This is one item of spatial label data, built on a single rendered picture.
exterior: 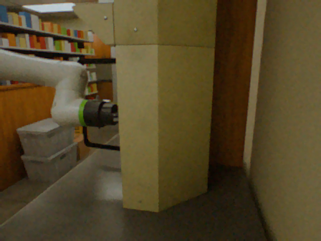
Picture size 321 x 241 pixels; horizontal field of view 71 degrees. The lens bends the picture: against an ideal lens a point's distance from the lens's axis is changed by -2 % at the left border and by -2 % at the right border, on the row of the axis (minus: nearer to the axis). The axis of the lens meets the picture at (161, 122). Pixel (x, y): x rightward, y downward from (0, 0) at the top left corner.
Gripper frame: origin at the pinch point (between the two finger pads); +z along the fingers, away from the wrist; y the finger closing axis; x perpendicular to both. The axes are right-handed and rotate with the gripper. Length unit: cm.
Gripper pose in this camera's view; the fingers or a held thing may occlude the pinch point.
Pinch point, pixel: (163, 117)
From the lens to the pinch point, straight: 73.8
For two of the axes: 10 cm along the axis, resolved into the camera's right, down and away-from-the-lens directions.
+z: 9.8, 0.5, -1.9
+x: -0.1, 9.7, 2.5
